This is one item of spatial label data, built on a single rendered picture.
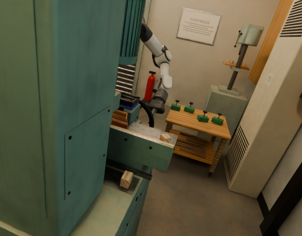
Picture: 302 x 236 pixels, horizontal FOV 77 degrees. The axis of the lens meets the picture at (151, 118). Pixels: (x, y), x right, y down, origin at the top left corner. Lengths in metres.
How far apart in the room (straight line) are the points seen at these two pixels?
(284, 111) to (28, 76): 1.78
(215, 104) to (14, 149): 2.59
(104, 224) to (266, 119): 1.55
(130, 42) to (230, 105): 2.33
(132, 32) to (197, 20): 2.98
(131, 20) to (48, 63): 0.37
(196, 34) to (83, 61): 3.27
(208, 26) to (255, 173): 2.41
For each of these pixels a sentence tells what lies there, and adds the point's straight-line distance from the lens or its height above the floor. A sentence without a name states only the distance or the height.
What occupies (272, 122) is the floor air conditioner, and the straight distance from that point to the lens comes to 1.89.
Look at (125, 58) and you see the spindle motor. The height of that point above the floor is 1.22.
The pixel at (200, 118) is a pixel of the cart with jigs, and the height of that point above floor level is 0.57.
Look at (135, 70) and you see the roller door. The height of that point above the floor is 0.53.
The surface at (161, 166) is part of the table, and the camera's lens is 0.75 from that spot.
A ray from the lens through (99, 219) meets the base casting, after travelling 0.65.
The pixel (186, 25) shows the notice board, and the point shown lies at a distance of 3.60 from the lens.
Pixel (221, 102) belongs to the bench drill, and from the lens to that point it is 2.82.
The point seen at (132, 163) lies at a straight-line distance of 0.79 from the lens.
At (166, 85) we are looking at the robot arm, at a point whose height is 1.01.
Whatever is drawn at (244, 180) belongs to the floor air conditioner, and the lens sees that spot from 2.16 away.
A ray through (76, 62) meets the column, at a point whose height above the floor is 1.25.
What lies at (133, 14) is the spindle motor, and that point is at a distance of 0.65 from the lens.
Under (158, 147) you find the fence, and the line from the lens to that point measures 0.71.
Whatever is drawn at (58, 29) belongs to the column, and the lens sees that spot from 0.32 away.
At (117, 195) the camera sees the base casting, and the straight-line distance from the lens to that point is 0.70.
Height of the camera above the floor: 1.32
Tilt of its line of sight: 25 degrees down
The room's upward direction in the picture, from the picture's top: 12 degrees clockwise
